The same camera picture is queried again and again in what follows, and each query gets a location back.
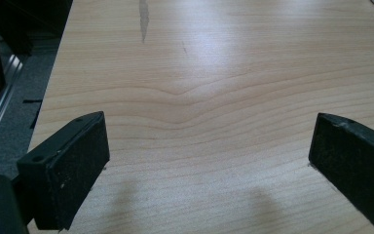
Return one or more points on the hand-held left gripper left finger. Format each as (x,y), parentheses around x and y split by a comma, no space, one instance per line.
(66,175)

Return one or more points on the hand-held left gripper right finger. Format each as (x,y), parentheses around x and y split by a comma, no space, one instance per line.
(357,169)

